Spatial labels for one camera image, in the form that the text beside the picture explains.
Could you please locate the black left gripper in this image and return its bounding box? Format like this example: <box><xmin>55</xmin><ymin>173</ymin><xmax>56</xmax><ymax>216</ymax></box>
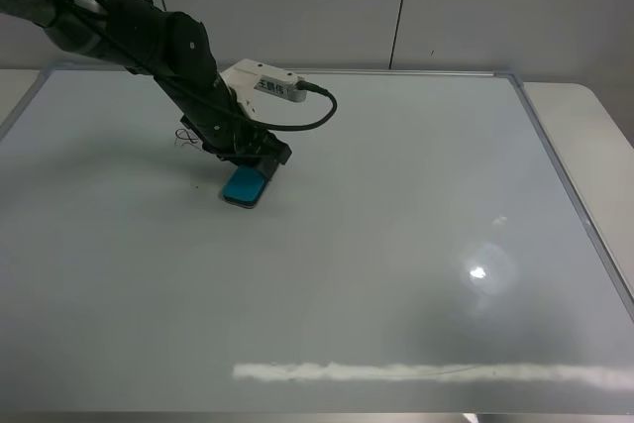
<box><xmin>180</xmin><ymin>116</ymin><xmax>290</xmax><ymax>179</ymax></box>

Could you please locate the blue felt whiteboard eraser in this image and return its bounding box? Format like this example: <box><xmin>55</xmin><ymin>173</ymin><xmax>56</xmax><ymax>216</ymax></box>
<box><xmin>221</xmin><ymin>166</ymin><xmax>269</xmax><ymax>208</ymax></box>

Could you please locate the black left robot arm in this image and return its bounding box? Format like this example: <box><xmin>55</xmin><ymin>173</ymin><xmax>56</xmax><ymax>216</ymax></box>
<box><xmin>1</xmin><ymin>0</ymin><xmax>291</xmax><ymax>172</ymax></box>

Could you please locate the black marker scribble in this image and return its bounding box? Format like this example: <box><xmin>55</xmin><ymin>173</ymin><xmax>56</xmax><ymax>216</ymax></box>
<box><xmin>174</xmin><ymin>128</ymin><xmax>203</xmax><ymax>151</ymax></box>

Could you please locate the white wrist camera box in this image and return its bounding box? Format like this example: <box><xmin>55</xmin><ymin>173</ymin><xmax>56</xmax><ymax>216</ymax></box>
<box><xmin>221</xmin><ymin>58</ymin><xmax>307</xmax><ymax>119</ymax></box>

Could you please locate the black camera cable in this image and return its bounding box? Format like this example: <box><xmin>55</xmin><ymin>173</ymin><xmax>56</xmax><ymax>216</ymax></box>
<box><xmin>212</xmin><ymin>79</ymin><xmax>339</xmax><ymax>133</ymax></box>

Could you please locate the white whiteboard with aluminium frame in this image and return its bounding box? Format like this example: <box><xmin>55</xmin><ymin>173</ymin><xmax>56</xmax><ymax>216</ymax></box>
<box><xmin>1</xmin><ymin>70</ymin><xmax>633</xmax><ymax>414</ymax></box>

